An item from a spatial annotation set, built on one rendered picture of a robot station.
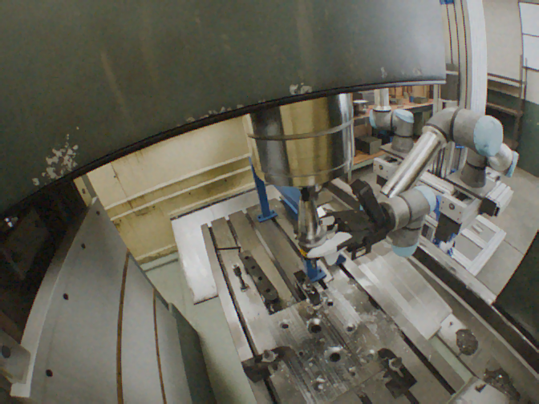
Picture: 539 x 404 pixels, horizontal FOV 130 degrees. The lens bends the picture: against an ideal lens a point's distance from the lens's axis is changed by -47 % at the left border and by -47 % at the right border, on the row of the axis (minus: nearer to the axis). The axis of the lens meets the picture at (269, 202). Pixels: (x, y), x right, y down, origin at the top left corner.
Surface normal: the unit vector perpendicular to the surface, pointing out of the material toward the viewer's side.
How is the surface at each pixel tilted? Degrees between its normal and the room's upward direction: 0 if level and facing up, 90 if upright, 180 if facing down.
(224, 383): 0
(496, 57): 90
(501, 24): 90
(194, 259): 24
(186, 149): 90
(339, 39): 90
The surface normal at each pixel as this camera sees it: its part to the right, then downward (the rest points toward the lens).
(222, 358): -0.18, -0.83
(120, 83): 0.36, 0.44
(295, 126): -0.15, 0.55
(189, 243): -0.01, -0.58
